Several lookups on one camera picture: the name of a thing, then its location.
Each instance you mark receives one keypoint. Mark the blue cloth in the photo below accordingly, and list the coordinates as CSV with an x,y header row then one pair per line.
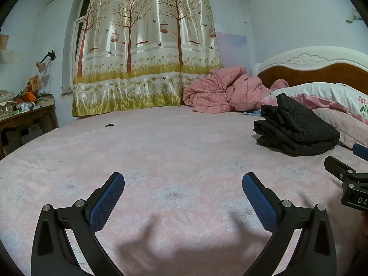
x,y
253,113

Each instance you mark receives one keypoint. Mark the pink floral blanket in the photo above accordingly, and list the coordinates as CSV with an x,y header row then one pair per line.
x,y
348,126

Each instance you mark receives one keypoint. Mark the pink desk lamp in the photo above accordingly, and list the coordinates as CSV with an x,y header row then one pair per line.
x,y
41,64

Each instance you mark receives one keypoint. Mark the window frame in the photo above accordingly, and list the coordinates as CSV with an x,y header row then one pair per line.
x,y
79,34

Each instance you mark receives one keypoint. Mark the white paper on wall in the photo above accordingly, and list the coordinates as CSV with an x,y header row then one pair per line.
x,y
13,57

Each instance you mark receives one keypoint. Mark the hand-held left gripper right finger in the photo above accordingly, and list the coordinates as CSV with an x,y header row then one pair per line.
x,y
260,199

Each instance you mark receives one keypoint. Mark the torn wall paper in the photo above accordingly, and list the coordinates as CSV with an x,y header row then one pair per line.
x,y
352,15

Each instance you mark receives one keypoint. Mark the white and wooden headboard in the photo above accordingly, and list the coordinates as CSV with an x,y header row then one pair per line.
x,y
310,63

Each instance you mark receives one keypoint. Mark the tree print curtain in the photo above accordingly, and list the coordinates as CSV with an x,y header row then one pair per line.
x,y
149,49

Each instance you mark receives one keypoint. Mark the brown paper on wall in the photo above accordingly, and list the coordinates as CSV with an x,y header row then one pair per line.
x,y
3,41

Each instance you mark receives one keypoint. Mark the stack of papers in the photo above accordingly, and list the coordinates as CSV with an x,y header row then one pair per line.
x,y
5,103

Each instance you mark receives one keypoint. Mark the white and pink pillow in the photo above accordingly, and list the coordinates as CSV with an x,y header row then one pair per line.
x,y
330,92

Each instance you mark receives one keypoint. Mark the stack of books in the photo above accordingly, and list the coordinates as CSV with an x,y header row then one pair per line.
x,y
46,99

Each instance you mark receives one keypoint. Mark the orange toy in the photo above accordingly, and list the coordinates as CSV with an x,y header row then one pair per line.
x,y
28,96

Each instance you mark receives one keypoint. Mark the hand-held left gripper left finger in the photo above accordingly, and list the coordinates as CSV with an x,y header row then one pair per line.
x,y
106,198

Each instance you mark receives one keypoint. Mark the pink checked quilt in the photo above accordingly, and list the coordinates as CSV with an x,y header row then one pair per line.
x,y
224,89

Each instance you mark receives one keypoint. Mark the wooden desk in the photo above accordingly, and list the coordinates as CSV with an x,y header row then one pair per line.
x,y
28,120

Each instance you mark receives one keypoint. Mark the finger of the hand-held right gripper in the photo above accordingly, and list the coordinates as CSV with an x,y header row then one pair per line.
x,y
361,151
333,165

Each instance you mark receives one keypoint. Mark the black padded jacket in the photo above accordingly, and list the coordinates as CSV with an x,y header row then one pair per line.
x,y
296,126

